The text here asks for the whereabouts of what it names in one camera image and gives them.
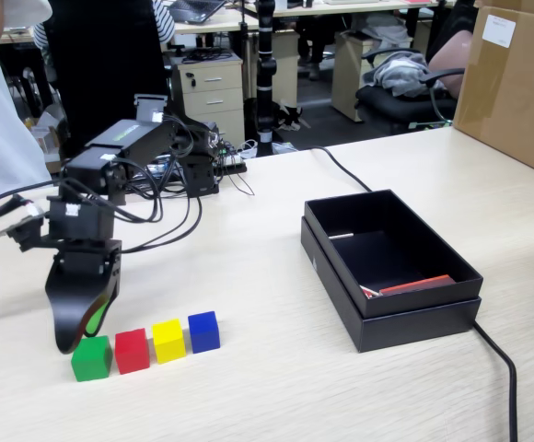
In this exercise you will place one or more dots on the green wooden cube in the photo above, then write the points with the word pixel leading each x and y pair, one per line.
pixel 91 364

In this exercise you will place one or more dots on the person in striped shirt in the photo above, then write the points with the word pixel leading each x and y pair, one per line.
pixel 162 18

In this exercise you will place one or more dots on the blue wooden cube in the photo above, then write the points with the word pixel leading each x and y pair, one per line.
pixel 204 333

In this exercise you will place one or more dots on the black laptop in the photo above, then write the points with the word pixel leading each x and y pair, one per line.
pixel 193 9

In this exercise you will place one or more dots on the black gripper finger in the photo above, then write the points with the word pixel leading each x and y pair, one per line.
pixel 71 304
pixel 99 317

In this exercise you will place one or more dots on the orange matchbox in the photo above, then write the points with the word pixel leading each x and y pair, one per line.
pixel 421 283

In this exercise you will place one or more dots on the yellow wooden cube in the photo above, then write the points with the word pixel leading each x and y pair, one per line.
pixel 169 343

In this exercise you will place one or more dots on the large brown cardboard box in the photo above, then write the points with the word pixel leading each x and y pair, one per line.
pixel 515 92

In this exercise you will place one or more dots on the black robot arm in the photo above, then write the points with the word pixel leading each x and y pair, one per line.
pixel 129 138

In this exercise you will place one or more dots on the black open box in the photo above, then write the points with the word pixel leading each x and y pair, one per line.
pixel 409 331

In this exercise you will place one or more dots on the small white cardboard box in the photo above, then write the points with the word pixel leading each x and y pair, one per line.
pixel 41 138

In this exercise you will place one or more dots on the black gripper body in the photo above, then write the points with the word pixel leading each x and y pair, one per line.
pixel 80 221

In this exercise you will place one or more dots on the person in white shirt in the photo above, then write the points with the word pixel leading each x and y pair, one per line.
pixel 0 115

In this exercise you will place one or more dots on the long beige desk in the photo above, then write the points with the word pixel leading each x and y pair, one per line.
pixel 340 9

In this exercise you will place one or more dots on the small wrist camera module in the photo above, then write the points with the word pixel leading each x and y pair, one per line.
pixel 23 230

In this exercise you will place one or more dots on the black cardboard box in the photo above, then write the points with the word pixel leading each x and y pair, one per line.
pixel 414 301

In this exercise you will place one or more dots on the black and white shoes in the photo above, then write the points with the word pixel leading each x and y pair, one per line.
pixel 290 117

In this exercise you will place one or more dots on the red wooden cube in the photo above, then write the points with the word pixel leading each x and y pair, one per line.
pixel 132 352

